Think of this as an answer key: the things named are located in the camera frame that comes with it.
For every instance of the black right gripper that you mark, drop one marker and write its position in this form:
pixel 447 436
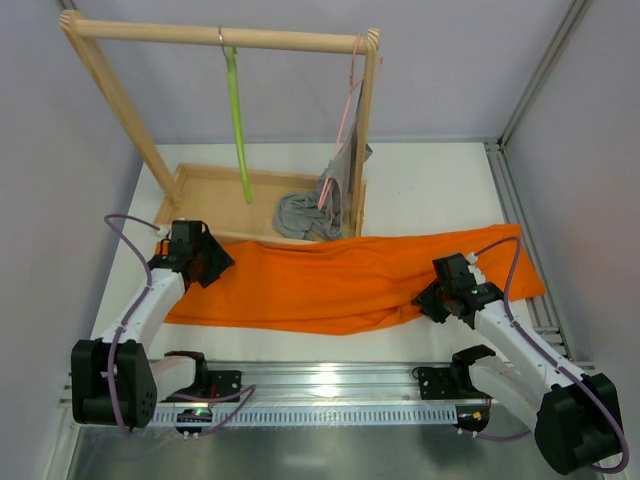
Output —
pixel 430 301

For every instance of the aluminium corner frame post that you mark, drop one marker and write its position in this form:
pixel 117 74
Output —
pixel 545 310

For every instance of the wooden clothes rack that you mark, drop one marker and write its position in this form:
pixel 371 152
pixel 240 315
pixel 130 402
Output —
pixel 167 86

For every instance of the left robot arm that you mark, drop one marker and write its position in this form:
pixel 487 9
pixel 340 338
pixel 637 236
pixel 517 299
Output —
pixel 113 382

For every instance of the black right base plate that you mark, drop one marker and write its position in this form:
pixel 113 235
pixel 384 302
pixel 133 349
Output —
pixel 443 383

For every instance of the orange trousers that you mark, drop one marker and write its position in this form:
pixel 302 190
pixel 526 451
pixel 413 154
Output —
pixel 346 286

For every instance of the green plastic hanger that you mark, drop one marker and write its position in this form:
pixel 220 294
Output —
pixel 236 119

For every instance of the pink wire hanger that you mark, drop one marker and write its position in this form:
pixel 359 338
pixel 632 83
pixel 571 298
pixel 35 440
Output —
pixel 353 84

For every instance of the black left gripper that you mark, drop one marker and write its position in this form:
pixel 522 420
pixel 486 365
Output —
pixel 214 261

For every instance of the aluminium front rail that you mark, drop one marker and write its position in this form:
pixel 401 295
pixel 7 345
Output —
pixel 290 394

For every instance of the grey shirt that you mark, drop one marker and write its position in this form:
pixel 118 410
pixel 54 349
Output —
pixel 321 212

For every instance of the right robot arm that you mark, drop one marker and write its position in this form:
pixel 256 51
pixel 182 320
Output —
pixel 574 417

